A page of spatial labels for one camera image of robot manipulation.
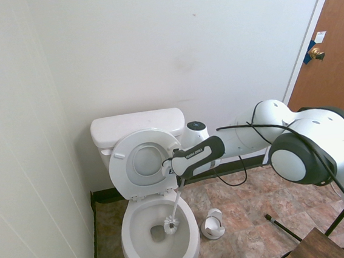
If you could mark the brass door knob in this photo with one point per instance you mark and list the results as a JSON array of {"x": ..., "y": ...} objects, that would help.
[{"x": 315, "y": 52}]

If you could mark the brown wooden door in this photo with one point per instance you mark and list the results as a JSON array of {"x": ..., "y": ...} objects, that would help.
[{"x": 328, "y": 43}]

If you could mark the white toilet brush holder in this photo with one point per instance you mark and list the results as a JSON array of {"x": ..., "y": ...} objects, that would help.
[{"x": 211, "y": 225}]

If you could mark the white door frame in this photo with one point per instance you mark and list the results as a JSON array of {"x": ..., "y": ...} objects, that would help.
[{"x": 306, "y": 39}]

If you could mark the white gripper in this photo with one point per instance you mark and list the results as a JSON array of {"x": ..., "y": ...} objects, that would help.
[{"x": 168, "y": 169}]

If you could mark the white toilet seat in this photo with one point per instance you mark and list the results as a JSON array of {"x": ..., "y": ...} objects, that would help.
[{"x": 121, "y": 173}]

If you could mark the blue tape strip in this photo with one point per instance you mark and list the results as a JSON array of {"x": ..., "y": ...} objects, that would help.
[{"x": 308, "y": 58}]

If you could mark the black camera tripod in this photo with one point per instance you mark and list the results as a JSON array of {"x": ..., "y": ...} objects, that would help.
[{"x": 286, "y": 229}]

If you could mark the white paper note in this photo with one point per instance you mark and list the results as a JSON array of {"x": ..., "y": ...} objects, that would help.
[{"x": 320, "y": 37}]

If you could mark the white toilet brush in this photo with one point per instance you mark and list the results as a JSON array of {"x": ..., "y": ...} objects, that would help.
[{"x": 175, "y": 206}]

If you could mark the dark wooden table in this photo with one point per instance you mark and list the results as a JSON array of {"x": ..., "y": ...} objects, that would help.
[{"x": 317, "y": 246}]

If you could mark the white toilet tank lid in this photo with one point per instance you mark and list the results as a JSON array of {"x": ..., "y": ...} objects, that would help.
[{"x": 135, "y": 123}]

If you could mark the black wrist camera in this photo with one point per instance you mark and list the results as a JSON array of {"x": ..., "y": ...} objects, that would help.
[{"x": 176, "y": 150}]

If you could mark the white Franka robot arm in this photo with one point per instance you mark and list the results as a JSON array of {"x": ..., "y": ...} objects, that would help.
[{"x": 301, "y": 141}]

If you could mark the white toilet tank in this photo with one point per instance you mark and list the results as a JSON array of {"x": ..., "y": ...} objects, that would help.
[{"x": 102, "y": 163}]

